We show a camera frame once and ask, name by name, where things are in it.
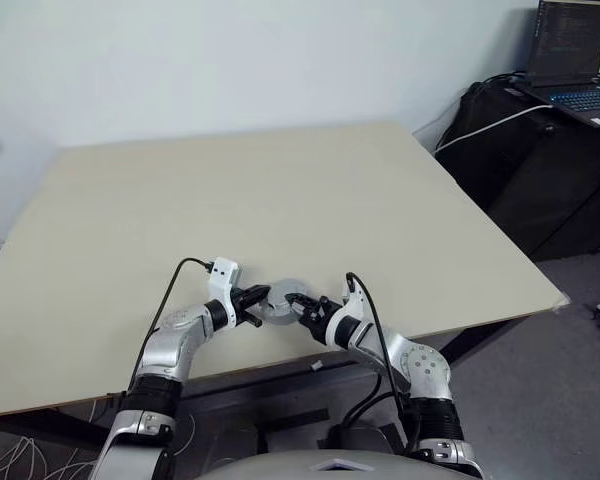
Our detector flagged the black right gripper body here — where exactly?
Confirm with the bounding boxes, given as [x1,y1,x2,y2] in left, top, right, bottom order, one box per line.
[299,294,337,347]

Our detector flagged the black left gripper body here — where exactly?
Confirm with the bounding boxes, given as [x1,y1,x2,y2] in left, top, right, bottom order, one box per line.
[228,287,265,330]

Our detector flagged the dark rounded block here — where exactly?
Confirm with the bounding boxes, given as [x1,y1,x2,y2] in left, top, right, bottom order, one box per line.
[214,424,264,457]
[317,422,406,454]

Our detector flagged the silver robot torso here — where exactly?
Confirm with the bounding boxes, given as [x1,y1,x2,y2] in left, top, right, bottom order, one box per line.
[194,452,481,480]

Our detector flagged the black draped side table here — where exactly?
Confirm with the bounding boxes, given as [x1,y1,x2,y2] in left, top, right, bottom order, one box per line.
[433,80,600,261]

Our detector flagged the black laptop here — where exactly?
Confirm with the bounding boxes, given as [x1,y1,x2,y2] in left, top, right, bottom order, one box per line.
[504,0,600,129]

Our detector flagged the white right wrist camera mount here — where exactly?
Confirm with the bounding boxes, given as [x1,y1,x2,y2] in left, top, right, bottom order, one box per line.
[324,278,374,351]

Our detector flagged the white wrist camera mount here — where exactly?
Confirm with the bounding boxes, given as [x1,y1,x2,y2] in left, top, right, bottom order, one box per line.
[204,256,243,331]
[324,278,374,351]

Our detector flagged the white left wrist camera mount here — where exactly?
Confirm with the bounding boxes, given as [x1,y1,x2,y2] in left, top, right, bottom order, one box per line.
[204,256,243,331]

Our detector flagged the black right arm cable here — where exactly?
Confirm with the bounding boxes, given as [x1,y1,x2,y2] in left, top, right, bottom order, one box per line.
[339,271,421,451]

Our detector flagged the thin white floor wires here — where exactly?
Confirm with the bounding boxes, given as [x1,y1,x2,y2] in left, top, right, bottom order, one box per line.
[0,397,131,480]

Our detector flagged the black metal table frame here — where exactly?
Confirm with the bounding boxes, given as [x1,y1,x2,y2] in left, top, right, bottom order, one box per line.
[0,344,456,447]

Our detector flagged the white cable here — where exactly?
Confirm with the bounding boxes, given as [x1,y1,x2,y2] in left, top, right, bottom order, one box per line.
[433,103,555,151]

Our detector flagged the black laptop cable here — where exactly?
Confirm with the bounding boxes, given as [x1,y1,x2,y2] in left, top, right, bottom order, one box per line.
[474,72,529,91]

